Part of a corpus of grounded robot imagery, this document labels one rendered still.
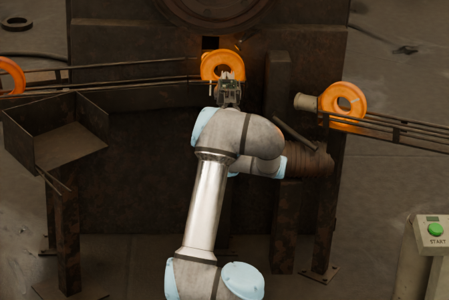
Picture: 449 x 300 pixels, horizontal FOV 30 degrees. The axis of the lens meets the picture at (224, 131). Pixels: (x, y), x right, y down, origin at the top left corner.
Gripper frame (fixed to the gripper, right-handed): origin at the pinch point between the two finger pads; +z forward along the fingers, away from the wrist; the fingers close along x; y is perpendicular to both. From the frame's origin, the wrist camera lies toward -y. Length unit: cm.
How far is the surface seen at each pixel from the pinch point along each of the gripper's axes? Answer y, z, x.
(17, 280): -66, -38, 72
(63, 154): -6, -31, 52
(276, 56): 2.9, 7.4, -17.3
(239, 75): -3.8, 4.5, -5.0
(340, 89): 4.6, -9.8, -36.9
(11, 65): -2, 5, 72
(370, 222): -78, -2, -65
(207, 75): -4.3, 4.7, 6.0
